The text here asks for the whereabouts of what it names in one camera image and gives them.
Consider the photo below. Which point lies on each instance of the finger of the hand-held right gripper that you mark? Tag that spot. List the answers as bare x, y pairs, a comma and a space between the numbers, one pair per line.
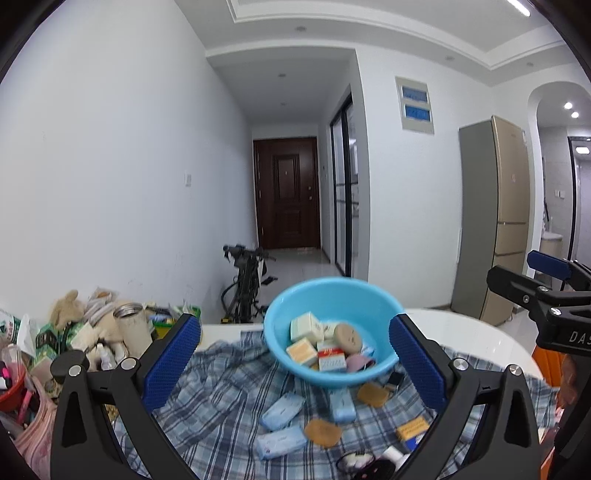
547, 263
508, 279

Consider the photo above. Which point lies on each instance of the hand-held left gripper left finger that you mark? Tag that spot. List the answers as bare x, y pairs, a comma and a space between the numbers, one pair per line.
173, 360

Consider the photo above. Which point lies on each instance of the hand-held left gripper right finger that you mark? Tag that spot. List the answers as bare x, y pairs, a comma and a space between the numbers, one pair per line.
415, 364

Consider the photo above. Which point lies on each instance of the pink round compact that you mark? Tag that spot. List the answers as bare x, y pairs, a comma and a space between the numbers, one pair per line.
359, 362

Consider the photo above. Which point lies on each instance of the tan oval soap bar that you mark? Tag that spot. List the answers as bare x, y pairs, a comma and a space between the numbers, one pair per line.
347, 339

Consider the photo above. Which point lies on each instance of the white lotion bottle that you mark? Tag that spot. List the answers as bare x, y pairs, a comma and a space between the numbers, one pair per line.
396, 454

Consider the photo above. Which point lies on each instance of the small cream carton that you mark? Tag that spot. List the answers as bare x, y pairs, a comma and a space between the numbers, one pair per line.
328, 331

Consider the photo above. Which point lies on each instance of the blue plastic basin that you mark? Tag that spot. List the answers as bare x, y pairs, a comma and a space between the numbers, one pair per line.
332, 295

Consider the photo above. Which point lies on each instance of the white pink hair accessory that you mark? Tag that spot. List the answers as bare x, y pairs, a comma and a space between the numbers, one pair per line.
358, 460

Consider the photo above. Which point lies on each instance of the orange white carton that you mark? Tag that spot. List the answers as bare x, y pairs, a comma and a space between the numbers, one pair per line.
302, 351

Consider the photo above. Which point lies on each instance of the cream carton box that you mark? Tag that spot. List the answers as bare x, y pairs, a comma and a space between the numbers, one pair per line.
305, 325

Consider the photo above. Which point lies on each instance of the person's right hand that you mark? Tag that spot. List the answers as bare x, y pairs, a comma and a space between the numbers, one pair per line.
567, 378

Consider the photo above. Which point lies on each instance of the white vanity cabinet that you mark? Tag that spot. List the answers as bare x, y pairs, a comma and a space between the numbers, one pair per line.
549, 244

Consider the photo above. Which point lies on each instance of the yellow plastic bin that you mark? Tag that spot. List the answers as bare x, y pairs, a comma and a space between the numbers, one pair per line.
162, 330

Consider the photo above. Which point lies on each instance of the orange chair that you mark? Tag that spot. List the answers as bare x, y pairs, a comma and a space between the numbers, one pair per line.
545, 364

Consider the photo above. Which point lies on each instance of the blue plaid cloth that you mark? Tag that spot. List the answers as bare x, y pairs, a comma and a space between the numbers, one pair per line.
221, 369

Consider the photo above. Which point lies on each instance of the floral cream tumbler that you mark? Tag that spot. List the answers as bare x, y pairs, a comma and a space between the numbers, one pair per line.
134, 330

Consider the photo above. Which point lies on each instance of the small orange soap case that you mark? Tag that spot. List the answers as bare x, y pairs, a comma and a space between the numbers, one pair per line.
373, 394

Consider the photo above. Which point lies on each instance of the gold blue cigarette box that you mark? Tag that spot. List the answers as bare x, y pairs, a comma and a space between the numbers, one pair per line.
413, 428

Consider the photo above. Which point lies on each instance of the gold grey refrigerator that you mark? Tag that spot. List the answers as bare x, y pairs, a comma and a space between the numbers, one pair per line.
494, 217

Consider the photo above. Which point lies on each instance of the white spray bottle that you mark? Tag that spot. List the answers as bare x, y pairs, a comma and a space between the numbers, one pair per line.
104, 357

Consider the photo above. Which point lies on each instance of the cream plush toy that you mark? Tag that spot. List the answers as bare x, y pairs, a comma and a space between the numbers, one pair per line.
99, 330

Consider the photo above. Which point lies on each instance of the small blue wipes pack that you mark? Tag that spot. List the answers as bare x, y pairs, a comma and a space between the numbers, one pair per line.
342, 404

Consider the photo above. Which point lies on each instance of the red white carton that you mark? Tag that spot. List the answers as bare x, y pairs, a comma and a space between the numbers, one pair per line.
332, 359

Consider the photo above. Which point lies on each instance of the black bicycle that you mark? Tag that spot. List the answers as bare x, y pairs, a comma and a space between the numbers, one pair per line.
244, 281

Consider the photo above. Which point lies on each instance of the black pouch pink dots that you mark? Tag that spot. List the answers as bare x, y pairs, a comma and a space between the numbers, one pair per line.
378, 471

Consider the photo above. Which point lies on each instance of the large orange soap case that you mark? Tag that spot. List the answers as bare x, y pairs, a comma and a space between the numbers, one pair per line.
323, 431

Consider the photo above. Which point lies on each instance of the crumpled blue wipes pack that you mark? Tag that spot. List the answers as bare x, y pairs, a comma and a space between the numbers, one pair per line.
281, 410

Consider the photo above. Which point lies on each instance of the tan plush toy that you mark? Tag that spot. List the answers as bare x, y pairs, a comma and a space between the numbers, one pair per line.
64, 307

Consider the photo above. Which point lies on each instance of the green white carton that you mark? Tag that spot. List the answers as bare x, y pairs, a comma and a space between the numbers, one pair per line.
46, 334

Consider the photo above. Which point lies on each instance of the large blue wipes pack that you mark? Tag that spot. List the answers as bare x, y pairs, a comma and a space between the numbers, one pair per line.
280, 444

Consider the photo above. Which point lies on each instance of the pink plastic bag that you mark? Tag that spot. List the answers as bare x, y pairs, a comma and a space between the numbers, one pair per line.
34, 438

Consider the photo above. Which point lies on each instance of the red plastic basket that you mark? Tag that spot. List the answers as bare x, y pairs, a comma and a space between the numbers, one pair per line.
11, 390

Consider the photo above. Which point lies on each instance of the black framed glass door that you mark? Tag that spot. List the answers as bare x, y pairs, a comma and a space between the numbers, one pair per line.
344, 184

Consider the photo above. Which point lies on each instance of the dark brown entrance door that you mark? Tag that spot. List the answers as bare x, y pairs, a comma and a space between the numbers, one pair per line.
286, 194

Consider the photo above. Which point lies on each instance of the ceiling strip light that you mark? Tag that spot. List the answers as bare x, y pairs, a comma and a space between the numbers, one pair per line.
519, 7

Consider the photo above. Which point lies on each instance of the wall electrical panel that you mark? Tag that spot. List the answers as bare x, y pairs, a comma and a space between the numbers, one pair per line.
415, 104

